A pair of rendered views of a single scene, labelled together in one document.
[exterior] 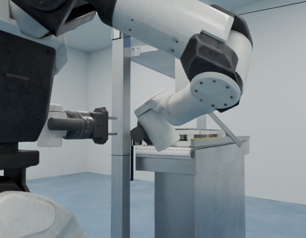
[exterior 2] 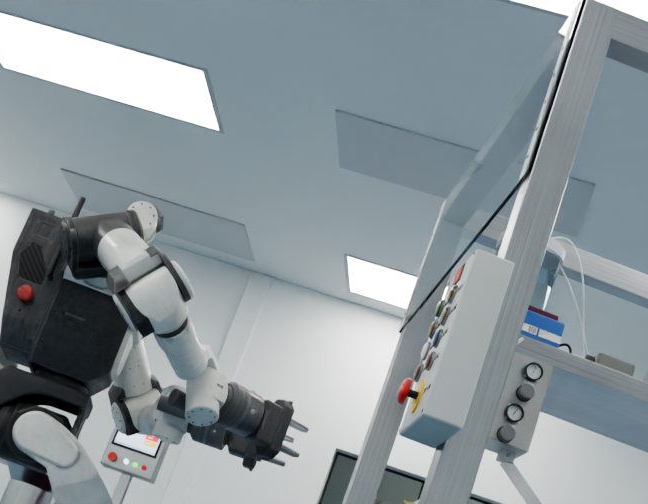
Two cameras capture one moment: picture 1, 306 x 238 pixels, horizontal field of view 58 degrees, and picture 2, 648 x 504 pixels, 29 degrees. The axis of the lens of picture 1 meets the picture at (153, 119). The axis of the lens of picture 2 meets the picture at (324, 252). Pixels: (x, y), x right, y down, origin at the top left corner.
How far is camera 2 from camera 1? 2.24 m
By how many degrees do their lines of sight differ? 61
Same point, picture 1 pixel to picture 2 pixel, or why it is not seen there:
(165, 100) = not seen: hidden behind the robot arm
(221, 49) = (115, 276)
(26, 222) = (45, 443)
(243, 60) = (146, 286)
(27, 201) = (52, 426)
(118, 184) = not seen: outside the picture
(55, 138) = (166, 425)
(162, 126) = (192, 388)
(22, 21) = not seen: hidden behind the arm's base
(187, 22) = (113, 259)
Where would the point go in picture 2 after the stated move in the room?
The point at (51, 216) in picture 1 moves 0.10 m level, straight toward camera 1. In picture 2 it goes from (70, 455) to (36, 437)
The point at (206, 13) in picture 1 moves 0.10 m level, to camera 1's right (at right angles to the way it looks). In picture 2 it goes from (123, 252) to (148, 247)
